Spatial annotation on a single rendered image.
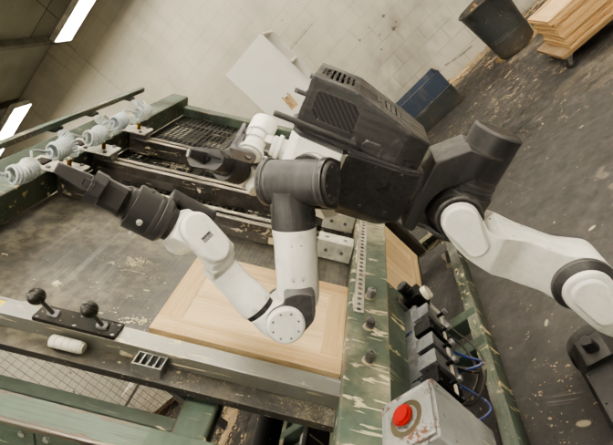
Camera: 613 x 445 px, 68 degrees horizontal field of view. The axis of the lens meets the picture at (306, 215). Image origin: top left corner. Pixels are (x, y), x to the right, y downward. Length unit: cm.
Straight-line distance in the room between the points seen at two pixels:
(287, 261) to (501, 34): 466
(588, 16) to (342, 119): 325
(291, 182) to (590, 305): 77
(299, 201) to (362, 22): 549
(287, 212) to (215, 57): 582
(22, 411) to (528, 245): 111
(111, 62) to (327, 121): 637
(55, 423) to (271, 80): 437
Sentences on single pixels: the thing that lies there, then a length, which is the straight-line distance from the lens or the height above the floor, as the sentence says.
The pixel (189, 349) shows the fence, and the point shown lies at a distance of 114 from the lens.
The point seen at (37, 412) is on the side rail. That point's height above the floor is 138.
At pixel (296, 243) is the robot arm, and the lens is 88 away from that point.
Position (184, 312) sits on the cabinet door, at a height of 125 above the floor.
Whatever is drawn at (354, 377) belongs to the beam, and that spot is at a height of 88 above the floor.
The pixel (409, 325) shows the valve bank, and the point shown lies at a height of 74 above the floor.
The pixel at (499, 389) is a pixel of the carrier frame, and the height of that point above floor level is 18.
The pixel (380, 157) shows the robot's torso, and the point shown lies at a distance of 100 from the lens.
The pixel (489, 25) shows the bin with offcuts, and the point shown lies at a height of 42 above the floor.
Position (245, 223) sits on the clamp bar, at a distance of 160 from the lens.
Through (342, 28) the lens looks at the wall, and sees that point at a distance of 629.
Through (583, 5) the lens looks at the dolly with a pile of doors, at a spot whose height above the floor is 32.
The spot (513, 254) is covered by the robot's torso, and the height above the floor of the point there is 79.
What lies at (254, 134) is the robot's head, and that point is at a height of 143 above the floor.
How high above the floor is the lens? 143
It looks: 12 degrees down
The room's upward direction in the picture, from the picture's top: 48 degrees counter-clockwise
